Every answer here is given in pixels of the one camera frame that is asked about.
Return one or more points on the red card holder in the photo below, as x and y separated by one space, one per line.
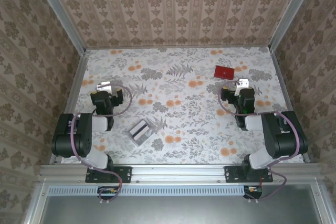
224 72

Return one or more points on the clear acrylic card box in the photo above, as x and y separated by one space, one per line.
141 140

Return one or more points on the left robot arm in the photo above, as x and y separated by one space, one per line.
71 134

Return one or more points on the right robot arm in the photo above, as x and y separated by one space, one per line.
286 140

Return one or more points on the grey metal panel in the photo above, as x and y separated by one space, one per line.
178 211

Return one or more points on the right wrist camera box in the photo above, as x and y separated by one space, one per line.
248 95

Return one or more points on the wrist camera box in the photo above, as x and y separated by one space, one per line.
248 95
101 98

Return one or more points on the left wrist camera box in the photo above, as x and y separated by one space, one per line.
101 98

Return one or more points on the aluminium wall side rail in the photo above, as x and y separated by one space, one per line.
178 47

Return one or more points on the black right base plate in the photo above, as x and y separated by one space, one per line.
232 175

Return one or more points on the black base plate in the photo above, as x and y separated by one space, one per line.
232 175
122 178

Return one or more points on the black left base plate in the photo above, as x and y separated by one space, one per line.
122 178

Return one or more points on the aluminium table edge rail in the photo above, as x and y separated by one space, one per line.
178 172

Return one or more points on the aluminium frame post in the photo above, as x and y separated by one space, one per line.
61 11
292 11

